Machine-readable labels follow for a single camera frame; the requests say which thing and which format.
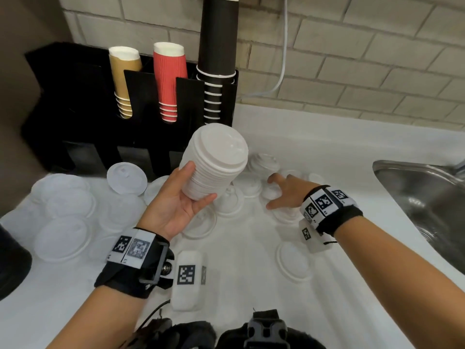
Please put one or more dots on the person's right hand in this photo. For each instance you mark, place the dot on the person's right hand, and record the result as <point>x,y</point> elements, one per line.
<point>294,192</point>

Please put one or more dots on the person's left hand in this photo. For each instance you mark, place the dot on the person's left hand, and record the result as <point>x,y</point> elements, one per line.
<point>163,214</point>

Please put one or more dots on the stack of large white lids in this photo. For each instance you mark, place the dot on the stack of large white lids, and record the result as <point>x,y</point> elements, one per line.
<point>218,152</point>

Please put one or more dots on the black cup holder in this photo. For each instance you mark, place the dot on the black cup holder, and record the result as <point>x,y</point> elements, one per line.
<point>72,105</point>

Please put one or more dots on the stack of black lids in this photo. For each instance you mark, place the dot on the stack of black lids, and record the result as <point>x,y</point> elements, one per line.
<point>12,265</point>

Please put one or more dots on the person's right forearm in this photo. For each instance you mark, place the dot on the person's right forearm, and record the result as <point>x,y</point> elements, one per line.
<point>399,279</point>

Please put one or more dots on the person's left forearm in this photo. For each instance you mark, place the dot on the person's left forearm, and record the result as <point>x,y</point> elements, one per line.
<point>94,319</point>

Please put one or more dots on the black right wrist marker band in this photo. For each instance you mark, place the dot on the black right wrist marker band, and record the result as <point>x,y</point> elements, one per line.
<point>345,218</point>

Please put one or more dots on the black wrist marker band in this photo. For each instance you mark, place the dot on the black wrist marker band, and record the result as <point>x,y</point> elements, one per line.
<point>116,281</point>
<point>345,218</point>

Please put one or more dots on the black left wrist marker band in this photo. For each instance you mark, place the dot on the black left wrist marker band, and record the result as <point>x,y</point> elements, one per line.
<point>116,281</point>

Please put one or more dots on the black chest harness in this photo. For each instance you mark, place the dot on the black chest harness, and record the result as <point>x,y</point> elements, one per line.
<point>189,336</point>

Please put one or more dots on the stack of red paper cups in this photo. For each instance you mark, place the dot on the stack of red paper cups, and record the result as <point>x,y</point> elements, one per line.
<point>169,79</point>

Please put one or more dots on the steel sink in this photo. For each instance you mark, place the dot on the steel sink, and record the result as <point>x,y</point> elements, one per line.
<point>428,207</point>

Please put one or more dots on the stack of gold paper cups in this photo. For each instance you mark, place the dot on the stack of gold paper cups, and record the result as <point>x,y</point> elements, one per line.
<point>121,79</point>

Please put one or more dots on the stack of black paper cups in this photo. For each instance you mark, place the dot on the stack of black paper cups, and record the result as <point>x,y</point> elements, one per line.
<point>218,36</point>

